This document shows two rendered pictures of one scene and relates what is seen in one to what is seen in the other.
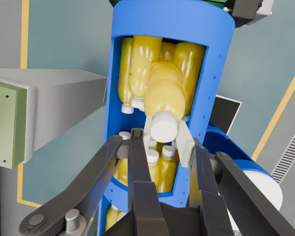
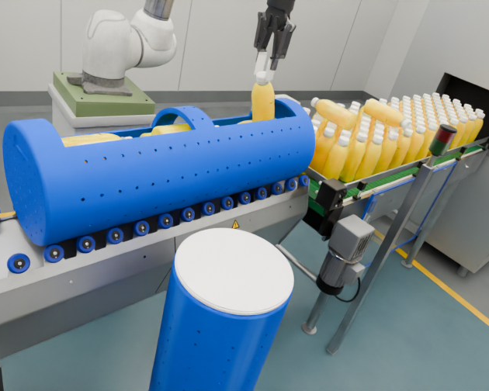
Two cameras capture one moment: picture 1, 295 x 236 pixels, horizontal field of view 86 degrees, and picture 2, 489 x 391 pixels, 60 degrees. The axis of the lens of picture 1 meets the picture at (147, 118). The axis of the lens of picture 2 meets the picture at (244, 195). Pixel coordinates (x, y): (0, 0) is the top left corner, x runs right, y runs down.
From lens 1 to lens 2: 1.34 m
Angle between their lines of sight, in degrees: 72
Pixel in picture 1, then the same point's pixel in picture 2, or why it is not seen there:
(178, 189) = (220, 129)
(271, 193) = (279, 277)
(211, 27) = (301, 113)
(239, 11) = (328, 182)
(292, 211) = not seen: outside the picture
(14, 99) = (147, 102)
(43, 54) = not seen: hidden behind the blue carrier
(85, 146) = not seen: outside the picture
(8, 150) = (97, 100)
